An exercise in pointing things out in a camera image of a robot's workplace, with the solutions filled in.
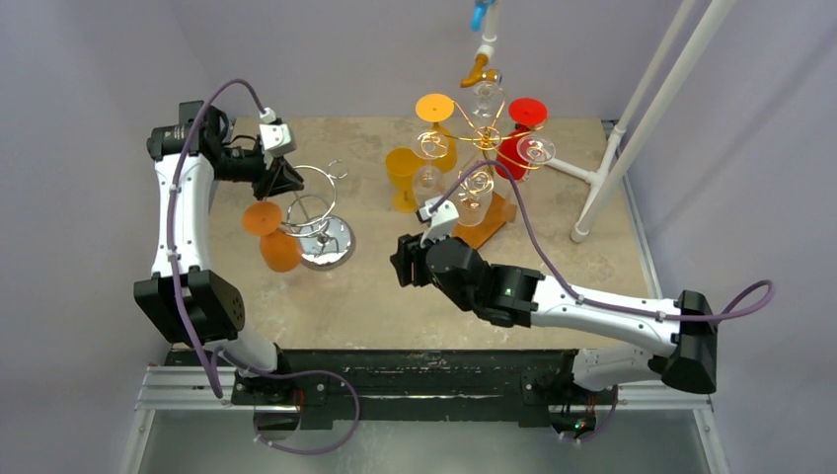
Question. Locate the yellow plastic goblet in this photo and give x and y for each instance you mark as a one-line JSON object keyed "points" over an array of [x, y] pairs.
{"points": [[401, 165], [433, 109]]}

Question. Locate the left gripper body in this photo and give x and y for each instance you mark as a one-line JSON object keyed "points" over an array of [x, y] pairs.
{"points": [[241, 165]]}

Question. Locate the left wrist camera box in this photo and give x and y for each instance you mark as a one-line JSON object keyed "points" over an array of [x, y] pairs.
{"points": [[277, 137]]}

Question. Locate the red plastic wine glass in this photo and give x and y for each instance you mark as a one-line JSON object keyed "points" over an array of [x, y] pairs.
{"points": [[526, 113]]}

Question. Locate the brass faucet with blue handle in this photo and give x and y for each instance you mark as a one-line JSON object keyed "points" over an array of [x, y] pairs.
{"points": [[484, 20]]}

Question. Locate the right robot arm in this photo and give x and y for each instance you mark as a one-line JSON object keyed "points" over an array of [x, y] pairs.
{"points": [[672, 340]]}

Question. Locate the gold rack with wooden base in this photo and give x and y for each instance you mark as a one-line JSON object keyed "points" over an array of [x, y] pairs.
{"points": [[485, 141]]}

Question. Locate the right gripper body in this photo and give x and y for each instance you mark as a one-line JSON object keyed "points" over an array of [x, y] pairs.
{"points": [[414, 263]]}

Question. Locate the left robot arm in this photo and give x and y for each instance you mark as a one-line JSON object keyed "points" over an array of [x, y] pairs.
{"points": [[184, 298]]}

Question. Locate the clear tall flute glass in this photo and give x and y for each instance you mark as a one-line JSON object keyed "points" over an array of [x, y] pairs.
{"points": [[529, 153]]}

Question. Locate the clear short glass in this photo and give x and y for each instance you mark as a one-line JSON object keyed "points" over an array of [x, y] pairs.
{"points": [[474, 195], [487, 100]]}

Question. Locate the clear wine glass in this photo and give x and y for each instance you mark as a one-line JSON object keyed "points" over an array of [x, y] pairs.
{"points": [[428, 170]]}

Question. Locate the white pvc pipe frame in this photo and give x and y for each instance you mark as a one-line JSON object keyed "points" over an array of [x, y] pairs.
{"points": [[624, 143]]}

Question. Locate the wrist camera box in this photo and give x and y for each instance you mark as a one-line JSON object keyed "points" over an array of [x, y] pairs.
{"points": [[440, 217], [277, 137]]}

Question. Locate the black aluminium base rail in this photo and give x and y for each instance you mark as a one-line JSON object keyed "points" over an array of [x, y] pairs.
{"points": [[528, 387]]}

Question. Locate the chrome wine glass rack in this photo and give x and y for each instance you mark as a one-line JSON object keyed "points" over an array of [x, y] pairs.
{"points": [[326, 241]]}

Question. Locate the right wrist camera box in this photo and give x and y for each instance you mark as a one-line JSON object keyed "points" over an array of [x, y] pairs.
{"points": [[440, 217]]}

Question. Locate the orange plastic goblet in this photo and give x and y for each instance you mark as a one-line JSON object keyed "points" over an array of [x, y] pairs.
{"points": [[280, 251]]}

